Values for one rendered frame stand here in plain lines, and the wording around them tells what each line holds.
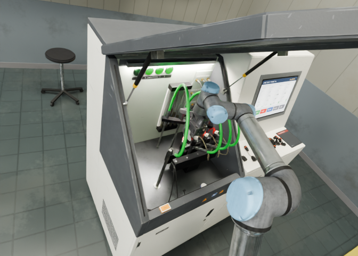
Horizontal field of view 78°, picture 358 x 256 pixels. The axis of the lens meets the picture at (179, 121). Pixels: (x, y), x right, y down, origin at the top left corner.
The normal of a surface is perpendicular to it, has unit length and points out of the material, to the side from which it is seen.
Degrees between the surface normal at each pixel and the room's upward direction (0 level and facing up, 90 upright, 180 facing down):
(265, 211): 62
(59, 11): 90
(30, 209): 0
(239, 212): 84
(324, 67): 90
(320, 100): 90
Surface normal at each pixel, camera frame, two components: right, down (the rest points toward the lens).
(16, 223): 0.27, -0.73
